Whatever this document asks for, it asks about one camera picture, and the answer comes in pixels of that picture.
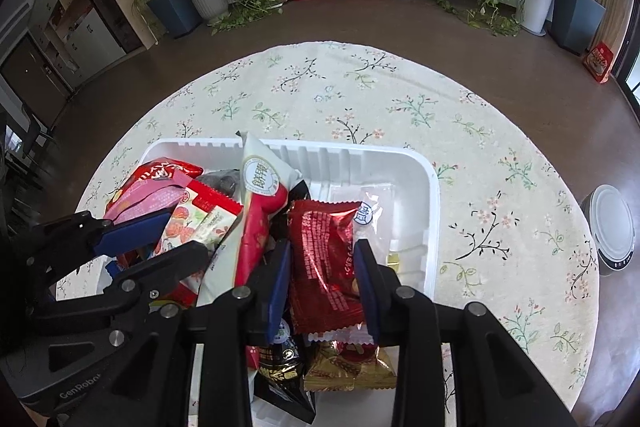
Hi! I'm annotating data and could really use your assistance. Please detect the dark red snack packet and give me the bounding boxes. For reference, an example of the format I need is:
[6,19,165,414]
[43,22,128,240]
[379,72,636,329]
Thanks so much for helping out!
[287,199,368,342]

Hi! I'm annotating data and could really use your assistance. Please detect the pink snack packet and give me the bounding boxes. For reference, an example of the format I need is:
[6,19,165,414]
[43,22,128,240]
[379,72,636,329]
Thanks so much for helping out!
[104,179,192,223]

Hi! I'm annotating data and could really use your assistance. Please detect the black silver snack packet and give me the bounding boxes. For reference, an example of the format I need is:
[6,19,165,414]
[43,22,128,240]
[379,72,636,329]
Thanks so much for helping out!
[195,169,246,202]

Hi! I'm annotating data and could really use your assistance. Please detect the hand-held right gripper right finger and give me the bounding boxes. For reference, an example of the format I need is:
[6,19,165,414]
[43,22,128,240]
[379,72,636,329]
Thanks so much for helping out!
[352,239,576,427]

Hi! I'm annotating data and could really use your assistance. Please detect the white wall cabinet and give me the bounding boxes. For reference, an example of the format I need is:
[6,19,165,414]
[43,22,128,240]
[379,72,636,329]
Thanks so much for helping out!
[0,0,146,108]

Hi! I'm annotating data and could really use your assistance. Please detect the white and red snack packet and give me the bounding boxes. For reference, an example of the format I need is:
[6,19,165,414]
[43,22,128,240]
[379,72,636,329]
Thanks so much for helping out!
[196,132,293,308]

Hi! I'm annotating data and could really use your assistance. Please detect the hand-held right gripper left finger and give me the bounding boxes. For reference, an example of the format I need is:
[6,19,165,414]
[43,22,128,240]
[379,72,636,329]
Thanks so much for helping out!
[65,239,293,427]

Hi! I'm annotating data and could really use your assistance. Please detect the red fruit candy packet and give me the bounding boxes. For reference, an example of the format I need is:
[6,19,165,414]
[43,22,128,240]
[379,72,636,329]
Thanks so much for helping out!
[150,187,244,308]

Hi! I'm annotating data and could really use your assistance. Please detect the wooden slat panel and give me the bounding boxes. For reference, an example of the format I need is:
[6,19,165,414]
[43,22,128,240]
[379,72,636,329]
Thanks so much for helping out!
[595,0,631,58]

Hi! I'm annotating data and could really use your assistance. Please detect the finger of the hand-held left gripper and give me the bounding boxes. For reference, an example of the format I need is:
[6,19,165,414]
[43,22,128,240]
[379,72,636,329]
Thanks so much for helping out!
[25,241,211,323]
[27,209,173,278]

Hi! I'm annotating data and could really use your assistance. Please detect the red chocolate ball bag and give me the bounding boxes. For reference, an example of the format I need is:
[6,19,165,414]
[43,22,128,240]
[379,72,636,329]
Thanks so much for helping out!
[117,157,205,208]

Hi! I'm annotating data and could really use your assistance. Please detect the white round appliance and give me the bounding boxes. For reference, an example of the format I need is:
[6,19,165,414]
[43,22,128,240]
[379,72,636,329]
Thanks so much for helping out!
[580,184,637,278]

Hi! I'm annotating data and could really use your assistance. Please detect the white plastic tray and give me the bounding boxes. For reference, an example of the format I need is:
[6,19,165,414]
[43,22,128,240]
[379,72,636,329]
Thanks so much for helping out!
[97,137,441,427]

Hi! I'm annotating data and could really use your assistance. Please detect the clear packet with round label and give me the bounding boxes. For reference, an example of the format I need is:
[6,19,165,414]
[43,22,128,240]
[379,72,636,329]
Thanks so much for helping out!
[330,184,398,258]

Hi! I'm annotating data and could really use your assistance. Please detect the black gold snack packet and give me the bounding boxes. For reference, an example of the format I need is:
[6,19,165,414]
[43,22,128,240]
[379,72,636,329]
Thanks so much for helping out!
[247,322,318,425]

